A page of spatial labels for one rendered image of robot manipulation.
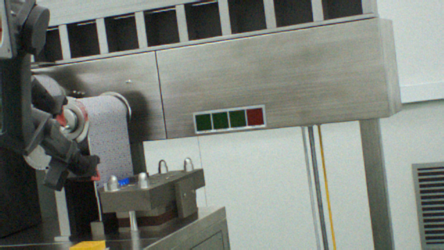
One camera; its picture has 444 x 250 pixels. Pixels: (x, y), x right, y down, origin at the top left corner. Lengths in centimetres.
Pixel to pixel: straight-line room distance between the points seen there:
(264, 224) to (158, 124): 253
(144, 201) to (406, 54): 274
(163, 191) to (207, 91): 40
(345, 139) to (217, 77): 238
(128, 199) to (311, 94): 64
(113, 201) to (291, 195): 276
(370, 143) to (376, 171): 9
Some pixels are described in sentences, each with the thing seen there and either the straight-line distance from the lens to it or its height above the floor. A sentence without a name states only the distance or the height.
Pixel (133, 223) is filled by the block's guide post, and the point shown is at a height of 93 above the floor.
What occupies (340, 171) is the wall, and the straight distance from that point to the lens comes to 479.
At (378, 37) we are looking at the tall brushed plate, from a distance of 231.
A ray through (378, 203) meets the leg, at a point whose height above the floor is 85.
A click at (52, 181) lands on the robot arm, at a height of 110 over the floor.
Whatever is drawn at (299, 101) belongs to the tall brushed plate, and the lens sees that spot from 237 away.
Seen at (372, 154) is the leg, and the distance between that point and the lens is 250.
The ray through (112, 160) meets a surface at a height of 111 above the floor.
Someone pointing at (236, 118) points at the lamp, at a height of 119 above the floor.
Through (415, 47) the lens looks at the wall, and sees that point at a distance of 465.
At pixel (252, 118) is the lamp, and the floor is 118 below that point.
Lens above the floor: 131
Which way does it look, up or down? 3 degrees down
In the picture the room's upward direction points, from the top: 7 degrees counter-clockwise
